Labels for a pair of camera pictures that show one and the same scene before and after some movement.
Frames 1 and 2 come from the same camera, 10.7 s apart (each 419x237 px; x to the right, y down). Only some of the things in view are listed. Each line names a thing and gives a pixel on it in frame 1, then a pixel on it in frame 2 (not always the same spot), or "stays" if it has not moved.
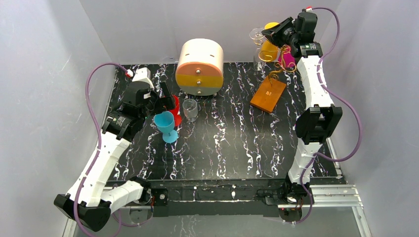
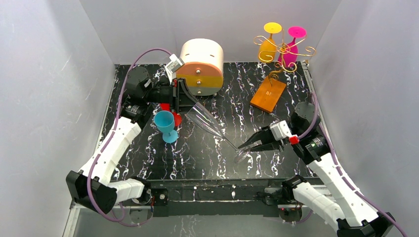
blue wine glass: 165,123 stays
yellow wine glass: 269,52 stays
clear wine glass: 258,62 to 199,113
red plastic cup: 178,119 stays
